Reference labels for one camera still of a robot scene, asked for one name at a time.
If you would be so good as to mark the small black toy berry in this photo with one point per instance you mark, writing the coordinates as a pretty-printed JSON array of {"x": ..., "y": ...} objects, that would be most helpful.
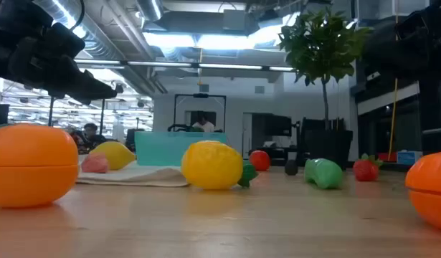
[{"x": 291, "y": 167}]

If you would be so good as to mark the black aluminium table frame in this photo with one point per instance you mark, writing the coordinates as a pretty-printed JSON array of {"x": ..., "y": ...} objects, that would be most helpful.
[{"x": 392, "y": 166}]

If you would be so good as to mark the long ceiling light bar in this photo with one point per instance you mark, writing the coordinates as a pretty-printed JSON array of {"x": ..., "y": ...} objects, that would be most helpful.
[{"x": 162, "y": 63}]

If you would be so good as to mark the yellow pole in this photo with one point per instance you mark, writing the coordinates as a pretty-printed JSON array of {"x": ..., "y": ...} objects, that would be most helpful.
[{"x": 393, "y": 118}]

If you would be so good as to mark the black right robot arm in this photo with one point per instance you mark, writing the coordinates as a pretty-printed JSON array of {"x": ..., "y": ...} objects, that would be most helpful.
[{"x": 437, "y": 100}]

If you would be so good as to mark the silver ventilation duct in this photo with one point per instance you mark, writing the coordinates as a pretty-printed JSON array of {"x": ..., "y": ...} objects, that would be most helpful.
[{"x": 150, "y": 9}]

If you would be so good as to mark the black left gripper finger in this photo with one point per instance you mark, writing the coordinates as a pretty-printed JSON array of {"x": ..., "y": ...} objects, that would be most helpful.
[
  {"x": 87, "y": 87},
  {"x": 82, "y": 100}
]

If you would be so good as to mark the red toy strawberry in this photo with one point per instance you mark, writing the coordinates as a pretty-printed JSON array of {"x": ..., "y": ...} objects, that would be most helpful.
[{"x": 365, "y": 169}]

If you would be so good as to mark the red toy tomato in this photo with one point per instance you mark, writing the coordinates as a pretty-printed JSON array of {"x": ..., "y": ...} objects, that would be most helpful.
[{"x": 259, "y": 160}]

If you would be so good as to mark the blue white box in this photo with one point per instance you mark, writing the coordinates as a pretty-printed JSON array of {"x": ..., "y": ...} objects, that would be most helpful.
[{"x": 409, "y": 157}]

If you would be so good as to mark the green toy cucumber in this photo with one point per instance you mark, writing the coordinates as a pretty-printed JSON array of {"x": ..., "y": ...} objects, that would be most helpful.
[{"x": 323, "y": 173}]

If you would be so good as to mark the red bin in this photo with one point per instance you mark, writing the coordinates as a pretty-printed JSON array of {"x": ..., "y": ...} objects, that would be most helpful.
[{"x": 387, "y": 157}]

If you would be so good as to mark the yellow toy lemon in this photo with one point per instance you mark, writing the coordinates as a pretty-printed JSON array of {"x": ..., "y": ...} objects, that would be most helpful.
[{"x": 116, "y": 154}]

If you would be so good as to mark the grey wall vent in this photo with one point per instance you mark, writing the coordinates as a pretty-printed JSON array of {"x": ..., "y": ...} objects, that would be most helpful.
[
  {"x": 204, "y": 88},
  {"x": 259, "y": 89}
]

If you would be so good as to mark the green plant in black pot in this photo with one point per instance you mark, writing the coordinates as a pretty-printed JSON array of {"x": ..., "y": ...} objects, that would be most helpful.
[{"x": 327, "y": 148}]

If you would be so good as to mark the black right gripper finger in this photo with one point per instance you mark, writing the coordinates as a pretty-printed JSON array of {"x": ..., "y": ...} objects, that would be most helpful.
[{"x": 383, "y": 57}]

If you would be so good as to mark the orange toy tangerine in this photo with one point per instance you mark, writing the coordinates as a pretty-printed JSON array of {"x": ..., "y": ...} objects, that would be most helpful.
[{"x": 431, "y": 190}]

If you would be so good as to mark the white grey checkered cloth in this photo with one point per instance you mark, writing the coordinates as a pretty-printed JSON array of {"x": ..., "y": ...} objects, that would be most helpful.
[{"x": 134, "y": 175}]

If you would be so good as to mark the black gantry frame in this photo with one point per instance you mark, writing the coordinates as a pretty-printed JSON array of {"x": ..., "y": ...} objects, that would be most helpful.
[
  {"x": 200, "y": 95},
  {"x": 102, "y": 118}
]

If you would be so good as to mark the teal translucent tupperware container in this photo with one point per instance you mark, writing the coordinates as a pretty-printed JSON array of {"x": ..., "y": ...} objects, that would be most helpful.
[{"x": 162, "y": 148}]

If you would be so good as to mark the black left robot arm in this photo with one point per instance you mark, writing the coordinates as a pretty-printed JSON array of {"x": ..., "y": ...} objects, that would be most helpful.
[{"x": 12, "y": 14}]

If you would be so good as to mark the orange toy persimmon with stem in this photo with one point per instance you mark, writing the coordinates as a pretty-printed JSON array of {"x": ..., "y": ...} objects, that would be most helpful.
[{"x": 30, "y": 165}]

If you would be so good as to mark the green leafy object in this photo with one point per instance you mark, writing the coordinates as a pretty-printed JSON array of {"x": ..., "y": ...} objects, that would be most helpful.
[{"x": 195, "y": 129}]

